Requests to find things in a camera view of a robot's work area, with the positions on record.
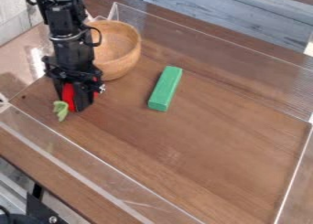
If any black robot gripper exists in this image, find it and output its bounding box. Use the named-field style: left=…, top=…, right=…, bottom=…
left=41, top=35, right=104, bottom=112

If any red plush strawberry toy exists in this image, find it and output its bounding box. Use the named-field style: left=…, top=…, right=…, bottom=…
left=52, top=82, right=101, bottom=123

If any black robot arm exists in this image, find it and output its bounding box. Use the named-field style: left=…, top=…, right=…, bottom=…
left=25, top=0, right=105, bottom=112

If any wooden bowl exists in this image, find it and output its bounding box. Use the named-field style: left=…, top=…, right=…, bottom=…
left=87, top=20, right=141, bottom=81

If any green rectangular block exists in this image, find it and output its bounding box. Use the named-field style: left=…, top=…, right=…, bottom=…
left=148, top=66, right=183, bottom=112

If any clear acrylic tray enclosure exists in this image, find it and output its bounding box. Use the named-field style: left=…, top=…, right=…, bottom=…
left=0, top=4, right=313, bottom=224

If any black clamp mount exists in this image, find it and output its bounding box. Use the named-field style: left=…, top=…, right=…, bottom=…
left=25, top=184, right=68, bottom=224

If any black cable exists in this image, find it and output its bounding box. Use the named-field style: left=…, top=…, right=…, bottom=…
left=0, top=205, right=12, bottom=224

